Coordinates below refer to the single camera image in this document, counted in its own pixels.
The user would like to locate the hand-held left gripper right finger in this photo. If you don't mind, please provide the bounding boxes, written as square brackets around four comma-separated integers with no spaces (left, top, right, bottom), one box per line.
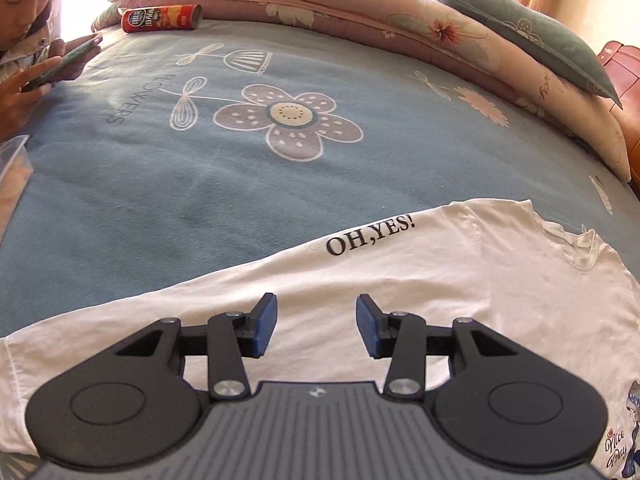
[355,294,523,396]

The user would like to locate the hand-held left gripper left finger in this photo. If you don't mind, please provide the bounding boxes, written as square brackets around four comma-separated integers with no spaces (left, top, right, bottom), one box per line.
[112,292,279,401]

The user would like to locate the white printed long-sleeve shirt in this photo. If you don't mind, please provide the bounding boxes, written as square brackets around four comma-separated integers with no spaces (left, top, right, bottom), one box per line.
[0,199,640,480]

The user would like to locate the clear plastic container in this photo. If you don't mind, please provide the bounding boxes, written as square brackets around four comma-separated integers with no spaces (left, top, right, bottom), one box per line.
[0,135,35,247]

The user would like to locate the pink floral folded quilt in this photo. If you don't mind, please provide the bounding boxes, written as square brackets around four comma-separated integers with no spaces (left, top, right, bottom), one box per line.
[91,0,632,184]

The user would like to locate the red snack can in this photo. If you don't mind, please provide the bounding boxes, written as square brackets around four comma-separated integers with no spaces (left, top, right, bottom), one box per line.
[121,4,204,34]

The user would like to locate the teal floral pillow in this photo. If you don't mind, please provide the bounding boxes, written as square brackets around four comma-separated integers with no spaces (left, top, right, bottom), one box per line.
[432,0,624,111]

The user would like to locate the wooden headboard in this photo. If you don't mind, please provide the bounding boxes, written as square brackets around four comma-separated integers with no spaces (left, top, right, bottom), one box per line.
[597,40,640,187]

